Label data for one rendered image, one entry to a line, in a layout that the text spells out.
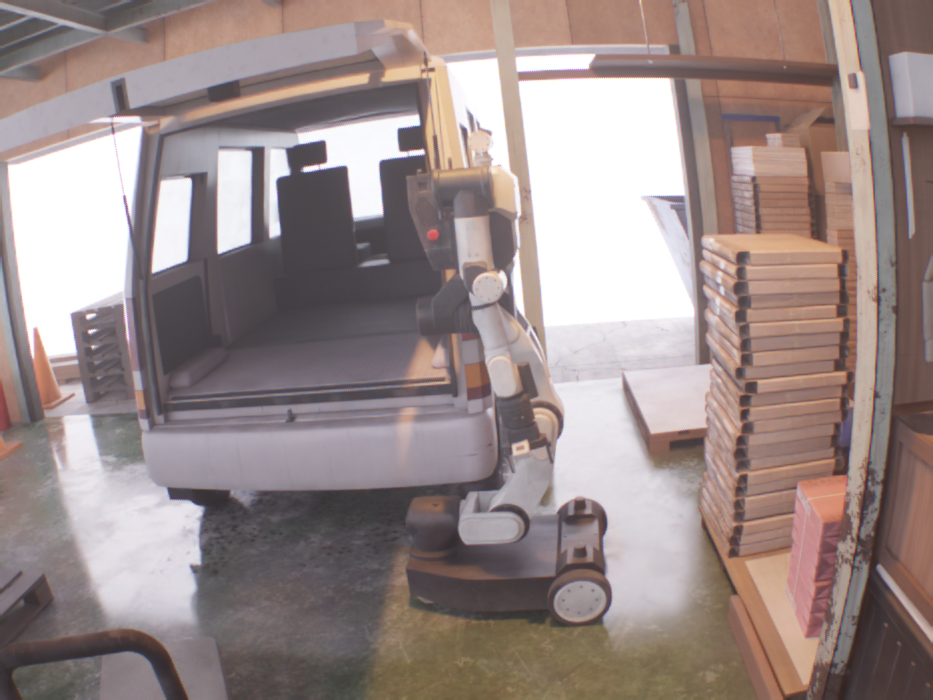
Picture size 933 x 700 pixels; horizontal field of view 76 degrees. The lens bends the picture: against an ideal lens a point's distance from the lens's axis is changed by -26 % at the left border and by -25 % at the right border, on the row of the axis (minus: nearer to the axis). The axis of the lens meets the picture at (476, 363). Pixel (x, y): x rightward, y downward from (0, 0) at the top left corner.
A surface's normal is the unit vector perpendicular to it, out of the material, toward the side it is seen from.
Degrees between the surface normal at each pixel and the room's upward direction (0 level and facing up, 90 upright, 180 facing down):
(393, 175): 93
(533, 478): 115
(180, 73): 106
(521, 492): 90
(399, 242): 93
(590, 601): 90
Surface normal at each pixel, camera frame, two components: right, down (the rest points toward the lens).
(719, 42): -0.05, 0.25
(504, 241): 0.64, 0.26
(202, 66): -0.02, 0.51
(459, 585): -0.44, 0.26
